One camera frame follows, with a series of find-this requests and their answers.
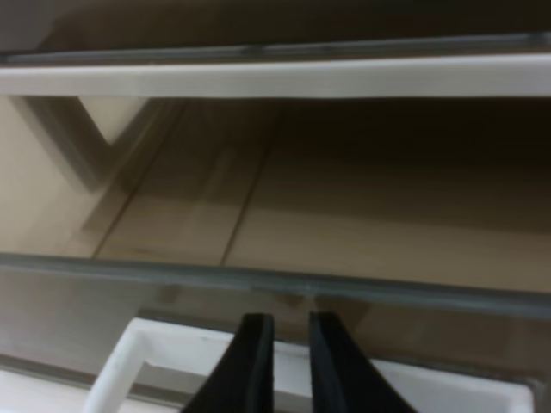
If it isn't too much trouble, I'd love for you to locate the white plastic drawer cabinet frame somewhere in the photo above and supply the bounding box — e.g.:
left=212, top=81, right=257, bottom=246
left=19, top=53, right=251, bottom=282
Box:
left=1, top=53, right=550, bottom=99

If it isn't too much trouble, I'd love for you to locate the smoky drawer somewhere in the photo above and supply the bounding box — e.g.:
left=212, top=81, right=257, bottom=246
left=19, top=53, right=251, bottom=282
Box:
left=1, top=97, right=550, bottom=412
left=1, top=1, right=550, bottom=65

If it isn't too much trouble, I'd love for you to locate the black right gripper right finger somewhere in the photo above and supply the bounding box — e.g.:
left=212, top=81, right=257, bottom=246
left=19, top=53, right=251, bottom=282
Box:
left=309, top=312, right=414, bottom=413

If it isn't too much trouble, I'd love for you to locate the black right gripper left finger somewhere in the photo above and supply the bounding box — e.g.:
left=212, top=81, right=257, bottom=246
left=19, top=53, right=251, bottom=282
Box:
left=182, top=314, right=275, bottom=413

